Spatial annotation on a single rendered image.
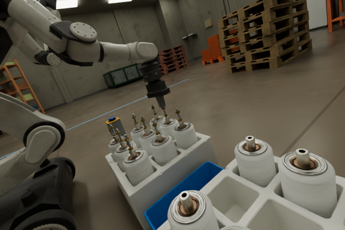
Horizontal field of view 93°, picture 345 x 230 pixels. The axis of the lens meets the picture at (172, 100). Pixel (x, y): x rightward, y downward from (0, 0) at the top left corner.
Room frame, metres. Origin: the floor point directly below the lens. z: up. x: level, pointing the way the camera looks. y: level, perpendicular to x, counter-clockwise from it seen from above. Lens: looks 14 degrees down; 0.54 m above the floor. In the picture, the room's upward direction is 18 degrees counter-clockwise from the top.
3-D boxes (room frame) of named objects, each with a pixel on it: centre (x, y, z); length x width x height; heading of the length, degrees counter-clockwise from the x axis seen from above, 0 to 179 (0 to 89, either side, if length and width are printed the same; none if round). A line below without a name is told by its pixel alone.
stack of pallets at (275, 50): (2.77, -1.78, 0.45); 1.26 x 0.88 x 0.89; 120
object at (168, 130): (0.77, 0.05, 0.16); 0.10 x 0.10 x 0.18
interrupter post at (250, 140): (0.39, -0.17, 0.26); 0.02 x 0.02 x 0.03
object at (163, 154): (0.61, 0.10, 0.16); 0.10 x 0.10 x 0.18
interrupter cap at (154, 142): (0.61, 0.10, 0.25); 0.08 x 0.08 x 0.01
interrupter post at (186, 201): (0.28, 0.04, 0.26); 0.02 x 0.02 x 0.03
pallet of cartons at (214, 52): (5.48, -2.11, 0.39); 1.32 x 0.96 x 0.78; 121
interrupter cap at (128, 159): (0.55, 0.20, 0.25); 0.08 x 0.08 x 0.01
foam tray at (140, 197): (0.71, 0.16, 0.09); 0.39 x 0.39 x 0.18; 30
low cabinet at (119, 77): (9.02, 1.86, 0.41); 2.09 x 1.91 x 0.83; 118
